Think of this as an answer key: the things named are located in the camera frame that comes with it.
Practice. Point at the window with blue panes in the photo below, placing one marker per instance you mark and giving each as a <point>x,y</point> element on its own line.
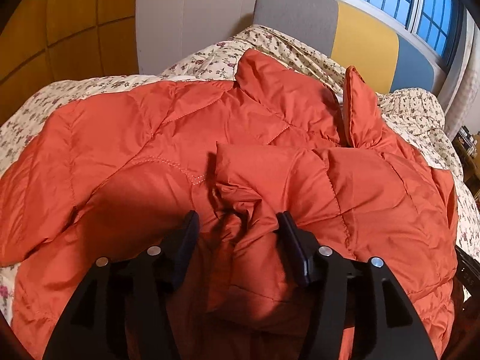
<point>432,25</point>

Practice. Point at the beige patterned right curtain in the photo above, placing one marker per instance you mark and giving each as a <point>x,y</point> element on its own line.
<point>467,92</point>

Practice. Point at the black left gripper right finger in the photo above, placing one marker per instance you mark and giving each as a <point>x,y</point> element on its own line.
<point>364,296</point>

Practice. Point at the wooden bedside table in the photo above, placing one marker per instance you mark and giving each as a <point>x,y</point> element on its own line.
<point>466,146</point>

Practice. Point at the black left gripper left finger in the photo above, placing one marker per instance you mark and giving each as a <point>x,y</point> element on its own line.
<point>120,307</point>

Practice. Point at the orange puffer jacket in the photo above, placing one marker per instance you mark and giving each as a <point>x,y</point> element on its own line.
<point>113,174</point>

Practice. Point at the grey yellow blue headboard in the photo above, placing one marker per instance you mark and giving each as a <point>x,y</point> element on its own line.
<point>351,37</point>

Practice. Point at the wooden wardrobe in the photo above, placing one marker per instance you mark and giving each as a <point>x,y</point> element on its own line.
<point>43,41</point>

